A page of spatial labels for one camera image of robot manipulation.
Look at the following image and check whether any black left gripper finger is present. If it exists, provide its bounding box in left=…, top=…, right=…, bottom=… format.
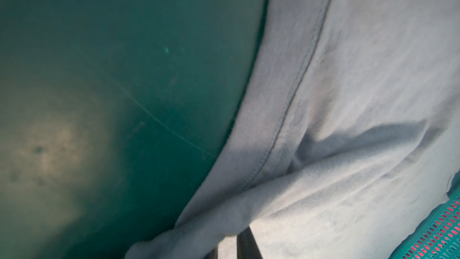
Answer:
left=237, top=227, right=262, bottom=259

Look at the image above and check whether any grey t-shirt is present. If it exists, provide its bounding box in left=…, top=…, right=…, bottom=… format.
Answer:
left=126, top=0, right=460, bottom=259

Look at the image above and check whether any teal plastic basket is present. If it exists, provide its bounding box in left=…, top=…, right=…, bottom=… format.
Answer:
left=387, top=170, right=460, bottom=259

